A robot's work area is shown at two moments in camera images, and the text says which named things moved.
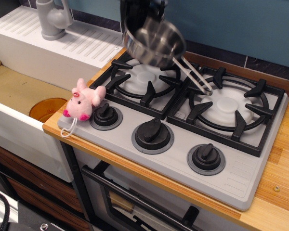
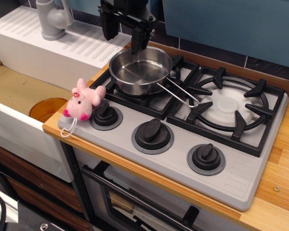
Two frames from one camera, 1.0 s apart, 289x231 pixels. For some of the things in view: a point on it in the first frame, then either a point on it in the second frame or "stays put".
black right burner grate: [239, 111] stays put
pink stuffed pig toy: [79, 105] stays put
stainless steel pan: [160, 43] → [139, 74]
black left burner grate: [153, 90] stays put
